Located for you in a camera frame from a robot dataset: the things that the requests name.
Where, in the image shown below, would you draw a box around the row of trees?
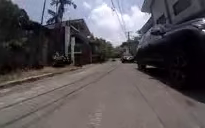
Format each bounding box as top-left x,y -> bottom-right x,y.
89,34 -> 124,63

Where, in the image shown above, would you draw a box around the vehicle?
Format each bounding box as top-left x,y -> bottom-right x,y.
120,53 -> 136,64

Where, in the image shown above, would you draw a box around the utility pole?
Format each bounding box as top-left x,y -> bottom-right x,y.
124,30 -> 134,56

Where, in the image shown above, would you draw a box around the house with pale pillars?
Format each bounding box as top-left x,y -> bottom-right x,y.
44,18 -> 94,67

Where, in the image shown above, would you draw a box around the grey concrete road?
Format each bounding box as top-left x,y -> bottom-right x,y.
0,59 -> 205,128

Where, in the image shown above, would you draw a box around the palm tree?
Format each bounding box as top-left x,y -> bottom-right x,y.
46,0 -> 78,25

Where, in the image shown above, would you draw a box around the dark car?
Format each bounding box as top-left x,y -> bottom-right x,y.
135,17 -> 205,91

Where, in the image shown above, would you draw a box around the thin pole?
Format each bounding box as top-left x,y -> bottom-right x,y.
39,0 -> 47,26

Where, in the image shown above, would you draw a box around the dirt and concrete verge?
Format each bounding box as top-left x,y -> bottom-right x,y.
0,63 -> 92,92

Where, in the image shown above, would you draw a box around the grey building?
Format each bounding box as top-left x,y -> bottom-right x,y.
138,0 -> 205,35

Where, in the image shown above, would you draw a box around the dark trees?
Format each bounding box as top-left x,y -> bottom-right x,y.
0,0 -> 35,51

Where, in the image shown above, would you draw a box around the overhead wires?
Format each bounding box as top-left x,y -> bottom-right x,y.
109,0 -> 130,40

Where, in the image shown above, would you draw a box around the dark wall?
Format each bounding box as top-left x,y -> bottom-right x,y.
0,23 -> 66,72

